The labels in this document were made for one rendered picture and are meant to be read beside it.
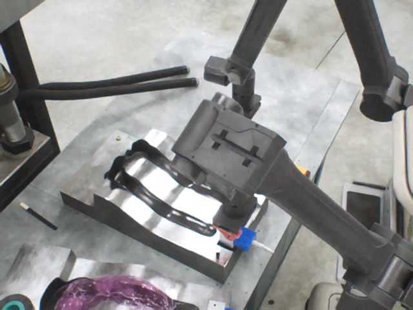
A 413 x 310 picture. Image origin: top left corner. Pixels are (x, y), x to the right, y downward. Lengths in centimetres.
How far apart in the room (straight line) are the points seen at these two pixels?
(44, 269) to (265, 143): 79
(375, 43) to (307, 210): 45
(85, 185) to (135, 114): 35
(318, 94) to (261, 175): 121
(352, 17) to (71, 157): 95
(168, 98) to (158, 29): 173
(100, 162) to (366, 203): 72
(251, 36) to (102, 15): 255
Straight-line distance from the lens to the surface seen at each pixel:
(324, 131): 165
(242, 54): 116
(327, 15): 363
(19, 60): 179
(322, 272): 228
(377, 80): 108
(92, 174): 145
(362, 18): 97
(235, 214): 112
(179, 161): 62
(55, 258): 126
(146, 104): 170
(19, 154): 165
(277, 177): 59
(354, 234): 73
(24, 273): 126
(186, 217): 131
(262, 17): 105
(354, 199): 119
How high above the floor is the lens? 196
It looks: 48 degrees down
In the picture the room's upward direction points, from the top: 1 degrees clockwise
